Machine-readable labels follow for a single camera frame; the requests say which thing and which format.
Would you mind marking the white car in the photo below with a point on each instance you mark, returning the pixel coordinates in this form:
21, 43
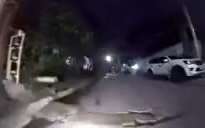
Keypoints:
175, 67

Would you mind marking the pale concrete kerb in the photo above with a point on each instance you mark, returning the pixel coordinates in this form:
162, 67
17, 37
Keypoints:
40, 105

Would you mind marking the grey asphalt road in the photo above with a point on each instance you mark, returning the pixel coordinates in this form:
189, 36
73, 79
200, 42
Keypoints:
150, 100

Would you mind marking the building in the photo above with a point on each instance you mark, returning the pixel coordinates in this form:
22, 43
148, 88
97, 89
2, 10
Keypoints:
170, 50

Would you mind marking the white ladder-like frame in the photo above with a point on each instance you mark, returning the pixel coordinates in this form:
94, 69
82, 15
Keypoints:
15, 56

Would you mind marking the pole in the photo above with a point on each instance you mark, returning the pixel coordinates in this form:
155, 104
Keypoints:
192, 30

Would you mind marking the street lamp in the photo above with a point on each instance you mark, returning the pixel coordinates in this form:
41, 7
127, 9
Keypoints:
108, 58

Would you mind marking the grey concrete pavement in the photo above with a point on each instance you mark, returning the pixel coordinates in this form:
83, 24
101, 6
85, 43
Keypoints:
10, 103

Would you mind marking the dark trees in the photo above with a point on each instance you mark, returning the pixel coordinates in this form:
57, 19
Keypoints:
56, 43

